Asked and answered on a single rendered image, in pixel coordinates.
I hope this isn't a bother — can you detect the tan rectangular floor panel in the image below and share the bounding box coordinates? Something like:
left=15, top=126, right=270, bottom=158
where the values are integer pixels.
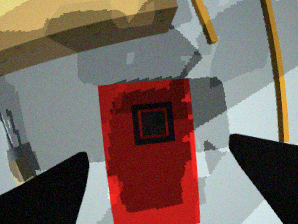
left=0, top=0, right=178, bottom=76

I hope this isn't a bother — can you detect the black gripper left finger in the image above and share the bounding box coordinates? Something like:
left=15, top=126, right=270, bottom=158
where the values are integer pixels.
left=0, top=152, right=89, bottom=224

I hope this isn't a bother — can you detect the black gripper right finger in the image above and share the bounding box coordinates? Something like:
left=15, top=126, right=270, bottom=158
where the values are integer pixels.
left=229, top=133, right=298, bottom=224

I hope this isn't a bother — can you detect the orange thin rod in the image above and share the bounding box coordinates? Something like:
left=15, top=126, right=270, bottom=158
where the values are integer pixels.
left=192, top=0, right=218, bottom=45
left=261, top=0, right=290, bottom=143

